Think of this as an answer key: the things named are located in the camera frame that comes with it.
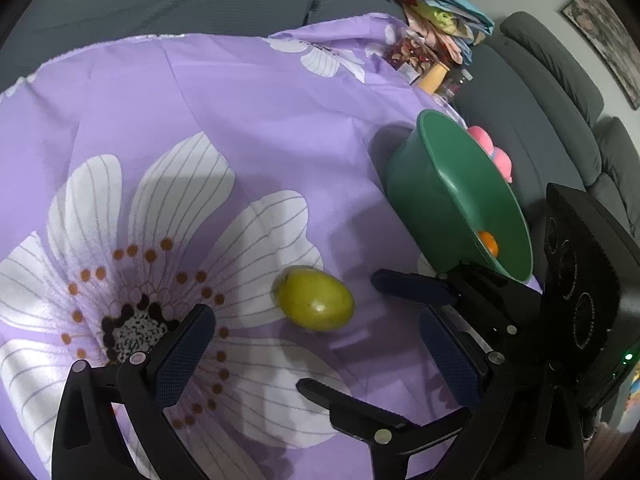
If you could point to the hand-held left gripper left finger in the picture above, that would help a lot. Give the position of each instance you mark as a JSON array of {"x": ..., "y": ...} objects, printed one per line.
[{"x": 185, "y": 355}]

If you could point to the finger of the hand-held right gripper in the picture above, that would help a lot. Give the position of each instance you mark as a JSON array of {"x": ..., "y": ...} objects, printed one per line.
[
  {"x": 350, "y": 410},
  {"x": 410, "y": 285}
]

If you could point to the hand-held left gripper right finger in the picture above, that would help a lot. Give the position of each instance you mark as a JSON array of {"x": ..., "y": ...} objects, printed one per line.
[{"x": 450, "y": 360}]

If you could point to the orange mandarin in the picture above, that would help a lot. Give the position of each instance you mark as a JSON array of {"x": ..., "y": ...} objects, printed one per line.
[{"x": 487, "y": 242}]

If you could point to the green plastic bowl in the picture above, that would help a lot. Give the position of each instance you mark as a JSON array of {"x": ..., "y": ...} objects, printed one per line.
[{"x": 440, "y": 195}]

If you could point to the large green fruit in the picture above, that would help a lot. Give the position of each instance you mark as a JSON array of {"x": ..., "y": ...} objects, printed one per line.
[{"x": 312, "y": 300}]

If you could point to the pink plush toy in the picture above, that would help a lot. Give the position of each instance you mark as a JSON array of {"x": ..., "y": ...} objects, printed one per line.
[{"x": 495, "y": 155}]

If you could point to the yellow bottle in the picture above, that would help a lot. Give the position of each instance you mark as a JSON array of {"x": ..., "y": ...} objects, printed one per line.
[{"x": 432, "y": 79}]

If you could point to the clear water bottle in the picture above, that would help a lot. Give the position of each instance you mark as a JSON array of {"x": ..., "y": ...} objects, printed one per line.
[{"x": 457, "y": 82}]

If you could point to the purple floral cloth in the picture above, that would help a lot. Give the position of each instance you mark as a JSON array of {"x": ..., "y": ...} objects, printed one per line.
[{"x": 250, "y": 110}]

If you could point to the colourful cloth pile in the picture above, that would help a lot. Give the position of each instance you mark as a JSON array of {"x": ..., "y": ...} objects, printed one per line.
[{"x": 445, "y": 10}]

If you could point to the dark framed wall picture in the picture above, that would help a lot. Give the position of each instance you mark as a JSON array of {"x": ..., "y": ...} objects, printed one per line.
[{"x": 605, "y": 35}]

